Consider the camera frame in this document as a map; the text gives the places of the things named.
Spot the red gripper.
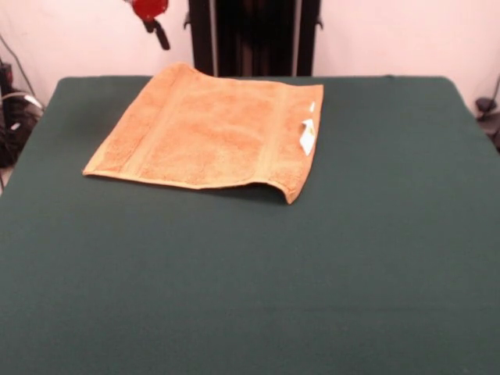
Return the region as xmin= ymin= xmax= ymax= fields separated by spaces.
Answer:
xmin=130 ymin=0 xmax=172 ymax=51

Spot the tan terry towel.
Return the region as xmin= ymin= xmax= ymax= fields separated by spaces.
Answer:
xmin=81 ymin=61 xmax=325 ymax=205

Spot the black upright column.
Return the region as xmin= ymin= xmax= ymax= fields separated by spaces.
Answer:
xmin=183 ymin=0 xmax=325 ymax=77

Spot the dark green tablecloth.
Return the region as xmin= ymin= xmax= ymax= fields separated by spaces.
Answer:
xmin=0 ymin=75 xmax=500 ymax=375

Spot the black wall power strip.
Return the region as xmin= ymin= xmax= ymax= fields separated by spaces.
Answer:
xmin=0 ymin=62 xmax=15 ymax=93

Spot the bundle of black cables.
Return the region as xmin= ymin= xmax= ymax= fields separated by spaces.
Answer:
xmin=0 ymin=91 xmax=45 ymax=169

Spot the black device with cable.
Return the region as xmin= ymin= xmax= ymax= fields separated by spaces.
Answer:
xmin=475 ymin=97 xmax=500 ymax=153

